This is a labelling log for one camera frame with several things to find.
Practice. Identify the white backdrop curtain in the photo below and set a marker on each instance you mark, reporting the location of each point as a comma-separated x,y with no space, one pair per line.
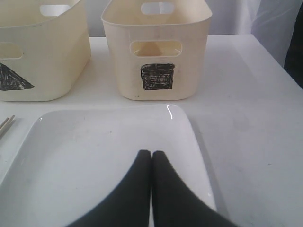
229,16

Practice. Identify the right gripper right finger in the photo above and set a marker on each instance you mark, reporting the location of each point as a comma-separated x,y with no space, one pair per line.
173,203

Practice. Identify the cream bin with triangle mark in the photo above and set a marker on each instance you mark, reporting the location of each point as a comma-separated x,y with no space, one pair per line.
44,47

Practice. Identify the white square plate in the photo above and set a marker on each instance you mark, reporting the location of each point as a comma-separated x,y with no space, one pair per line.
72,159

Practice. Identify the cream bin with square mark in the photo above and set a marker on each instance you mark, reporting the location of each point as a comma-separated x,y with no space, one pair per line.
157,56

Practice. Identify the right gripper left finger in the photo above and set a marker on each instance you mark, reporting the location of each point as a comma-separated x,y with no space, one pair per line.
128,205

